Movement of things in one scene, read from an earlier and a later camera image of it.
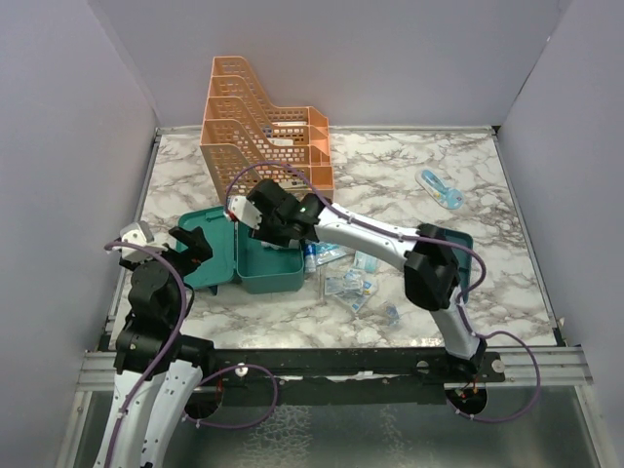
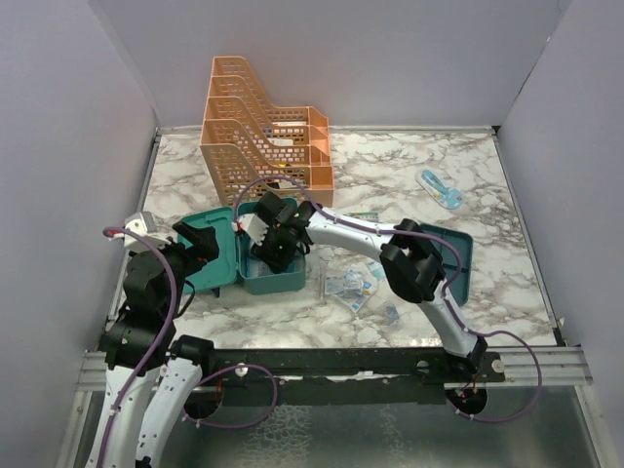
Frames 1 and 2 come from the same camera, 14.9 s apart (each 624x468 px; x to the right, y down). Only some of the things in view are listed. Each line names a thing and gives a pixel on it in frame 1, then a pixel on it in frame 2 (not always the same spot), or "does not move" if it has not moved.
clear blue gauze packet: x=326 y=252 → x=257 y=268
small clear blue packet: x=393 y=315 does not move
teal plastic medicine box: x=258 y=267 does not move
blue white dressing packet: x=365 y=261 → x=376 y=269
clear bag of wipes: x=352 y=289 does not move
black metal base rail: x=297 y=376 does not move
